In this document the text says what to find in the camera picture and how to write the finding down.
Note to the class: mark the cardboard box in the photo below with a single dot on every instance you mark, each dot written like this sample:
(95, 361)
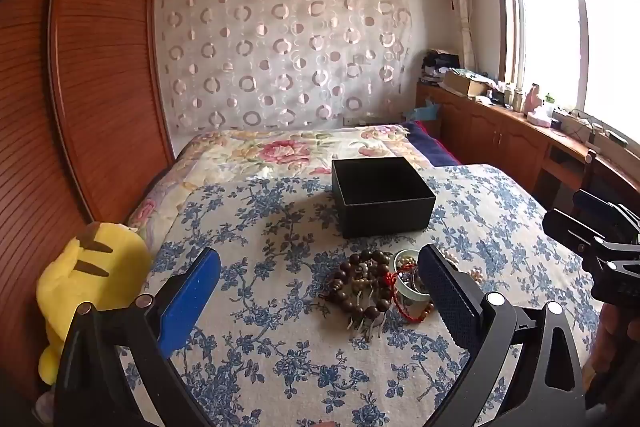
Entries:
(465, 83)

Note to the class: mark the light blue cloth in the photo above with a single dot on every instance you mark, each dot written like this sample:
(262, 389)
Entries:
(422, 112)

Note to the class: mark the pile of dark clothes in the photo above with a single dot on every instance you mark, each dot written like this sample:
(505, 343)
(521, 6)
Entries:
(439, 63)

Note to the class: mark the blue floral quilt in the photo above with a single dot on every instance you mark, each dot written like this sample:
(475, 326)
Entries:
(280, 357)

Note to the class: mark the yellow plush toy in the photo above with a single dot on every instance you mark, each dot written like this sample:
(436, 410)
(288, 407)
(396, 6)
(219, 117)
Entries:
(75, 287)

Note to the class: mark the circle-patterned sheer curtain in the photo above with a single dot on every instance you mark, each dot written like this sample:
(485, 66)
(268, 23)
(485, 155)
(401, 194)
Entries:
(290, 47)

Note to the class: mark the wooden slatted wardrobe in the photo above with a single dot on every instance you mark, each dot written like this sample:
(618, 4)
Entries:
(100, 57)

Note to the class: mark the pink bottle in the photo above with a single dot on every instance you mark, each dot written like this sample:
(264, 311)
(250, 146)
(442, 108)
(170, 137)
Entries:
(534, 98)

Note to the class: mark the tissue box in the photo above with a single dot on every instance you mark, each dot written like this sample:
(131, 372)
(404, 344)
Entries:
(541, 118)

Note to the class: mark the black box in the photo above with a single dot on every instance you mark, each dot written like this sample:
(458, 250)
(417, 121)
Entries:
(390, 212)

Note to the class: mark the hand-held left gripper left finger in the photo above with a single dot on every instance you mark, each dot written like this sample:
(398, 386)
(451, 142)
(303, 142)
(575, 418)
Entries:
(190, 302)

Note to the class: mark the pink floral bedspread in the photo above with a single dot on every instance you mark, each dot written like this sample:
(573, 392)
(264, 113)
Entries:
(260, 152)

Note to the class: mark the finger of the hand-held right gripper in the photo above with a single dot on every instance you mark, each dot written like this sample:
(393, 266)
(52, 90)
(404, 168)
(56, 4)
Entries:
(592, 203)
(565, 224)

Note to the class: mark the wooden chair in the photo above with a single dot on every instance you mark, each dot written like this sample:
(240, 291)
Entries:
(590, 172)

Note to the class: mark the wooden cabinet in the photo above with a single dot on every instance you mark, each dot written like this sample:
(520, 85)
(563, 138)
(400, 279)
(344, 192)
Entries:
(500, 132)

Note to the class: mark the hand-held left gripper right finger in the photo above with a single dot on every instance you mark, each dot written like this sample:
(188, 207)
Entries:
(450, 302)

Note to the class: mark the green jade bangle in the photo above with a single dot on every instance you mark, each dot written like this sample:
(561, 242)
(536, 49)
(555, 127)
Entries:
(407, 294)

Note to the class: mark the person's right hand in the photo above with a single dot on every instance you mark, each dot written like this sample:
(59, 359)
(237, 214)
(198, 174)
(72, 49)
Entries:
(617, 347)

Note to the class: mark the wooden framed window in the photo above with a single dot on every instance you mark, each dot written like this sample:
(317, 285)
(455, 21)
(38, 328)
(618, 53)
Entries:
(550, 22)

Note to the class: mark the dark blue blanket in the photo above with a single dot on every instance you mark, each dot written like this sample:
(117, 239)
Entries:
(435, 147)

